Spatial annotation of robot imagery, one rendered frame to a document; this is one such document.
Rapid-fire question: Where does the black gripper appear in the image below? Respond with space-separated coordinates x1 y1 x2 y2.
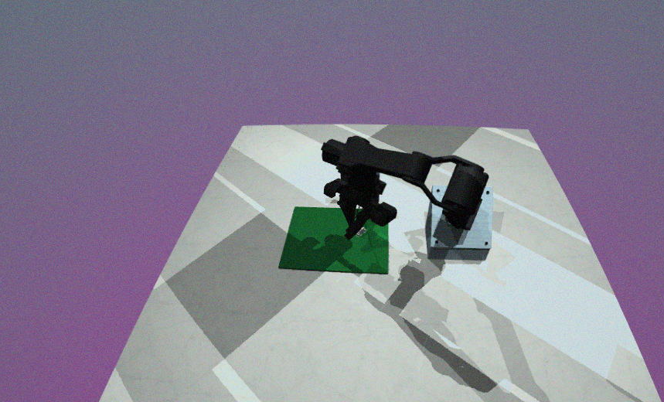
324 175 397 232

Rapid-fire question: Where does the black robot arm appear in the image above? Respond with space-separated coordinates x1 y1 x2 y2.
321 135 489 230

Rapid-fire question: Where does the green flat board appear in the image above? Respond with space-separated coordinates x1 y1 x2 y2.
278 206 389 274

